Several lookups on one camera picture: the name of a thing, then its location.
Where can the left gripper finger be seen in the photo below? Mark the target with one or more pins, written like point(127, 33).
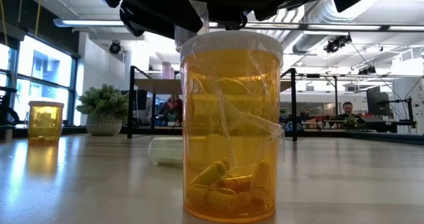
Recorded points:
point(149, 23)
point(159, 5)

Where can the taped orange pill bottle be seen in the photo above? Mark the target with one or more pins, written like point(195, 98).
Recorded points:
point(232, 118)

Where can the orange pill bottle white cap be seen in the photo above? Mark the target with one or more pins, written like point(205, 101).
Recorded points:
point(45, 124)

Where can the black ceiling spotlight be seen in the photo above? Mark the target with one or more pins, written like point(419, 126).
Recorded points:
point(115, 47)

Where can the overhead light bar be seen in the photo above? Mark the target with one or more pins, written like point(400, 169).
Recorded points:
point(298, 26)

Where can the black track spotlight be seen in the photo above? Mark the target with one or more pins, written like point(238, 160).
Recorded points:
point(367, 70)
point(336, 43)

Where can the person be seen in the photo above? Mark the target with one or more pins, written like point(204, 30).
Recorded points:
point(172, 109)
point(347, 110)

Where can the potted green plant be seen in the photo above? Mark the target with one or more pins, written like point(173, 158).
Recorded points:
point(103, 108)

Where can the large window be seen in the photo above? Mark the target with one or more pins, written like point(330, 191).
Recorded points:
point(43, 68)

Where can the small potted plant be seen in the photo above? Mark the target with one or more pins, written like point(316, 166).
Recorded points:
point(171, 118)
point(350, 122)

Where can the black computer monitor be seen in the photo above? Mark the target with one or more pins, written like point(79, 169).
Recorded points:
point(377, 103)

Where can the blue white round object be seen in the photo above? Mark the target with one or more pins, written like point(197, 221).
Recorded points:
point(293, 127)

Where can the black office chair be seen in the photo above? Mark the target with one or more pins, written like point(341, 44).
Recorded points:
point(8, 89)

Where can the silver ventilation duct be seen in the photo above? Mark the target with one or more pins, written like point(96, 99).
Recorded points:
point(309, 41)

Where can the wooden shelf black metal frame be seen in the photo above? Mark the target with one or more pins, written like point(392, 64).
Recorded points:
point(155, 86)

